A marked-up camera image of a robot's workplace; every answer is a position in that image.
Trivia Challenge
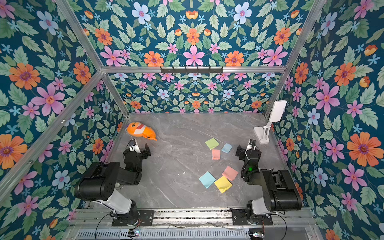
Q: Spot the small blue memo pad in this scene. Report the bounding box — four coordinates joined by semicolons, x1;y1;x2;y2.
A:
221;143;233;154

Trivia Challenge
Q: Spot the small pink memo pad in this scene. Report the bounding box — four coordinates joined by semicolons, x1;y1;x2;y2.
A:
212;149;221;160

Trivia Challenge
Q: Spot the green memo pad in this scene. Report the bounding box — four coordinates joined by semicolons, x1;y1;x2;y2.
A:
205;138;220;150

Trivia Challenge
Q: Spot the large blue memo pad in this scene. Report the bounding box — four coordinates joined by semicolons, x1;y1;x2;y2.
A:
199;171;216;189

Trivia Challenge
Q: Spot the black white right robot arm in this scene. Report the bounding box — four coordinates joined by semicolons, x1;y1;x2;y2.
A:
232;139;303;225

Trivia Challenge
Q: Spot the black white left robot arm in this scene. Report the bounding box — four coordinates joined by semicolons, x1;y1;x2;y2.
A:
75;139;151;226

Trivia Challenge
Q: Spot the large pink memo pad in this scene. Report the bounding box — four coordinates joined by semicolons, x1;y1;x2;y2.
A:
222;166;239;181

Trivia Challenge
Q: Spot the yellow memo pad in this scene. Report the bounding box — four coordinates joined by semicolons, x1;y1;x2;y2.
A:
214;176;233;194

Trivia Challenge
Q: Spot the white phone stand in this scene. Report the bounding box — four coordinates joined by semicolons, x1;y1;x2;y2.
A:
254;100;287;145

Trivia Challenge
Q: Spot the orange clownfish plush toy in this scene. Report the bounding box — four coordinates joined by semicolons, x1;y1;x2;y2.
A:
125;122;157;141

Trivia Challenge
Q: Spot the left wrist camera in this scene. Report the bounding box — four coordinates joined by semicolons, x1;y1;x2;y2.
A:
128;139;141;154

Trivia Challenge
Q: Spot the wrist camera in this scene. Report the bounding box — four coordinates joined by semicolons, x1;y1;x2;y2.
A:
128;139;141;154
246;139;255;152

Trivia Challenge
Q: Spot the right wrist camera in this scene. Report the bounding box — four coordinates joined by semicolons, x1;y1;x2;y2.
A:
246;139;255;152

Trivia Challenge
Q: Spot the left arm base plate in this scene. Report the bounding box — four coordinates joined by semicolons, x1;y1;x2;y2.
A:
112;209;155;227

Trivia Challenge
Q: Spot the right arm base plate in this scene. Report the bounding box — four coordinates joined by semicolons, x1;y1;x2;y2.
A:
230;208;273;226

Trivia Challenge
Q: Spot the black hook rail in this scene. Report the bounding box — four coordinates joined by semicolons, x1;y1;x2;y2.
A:
160;67;224;74

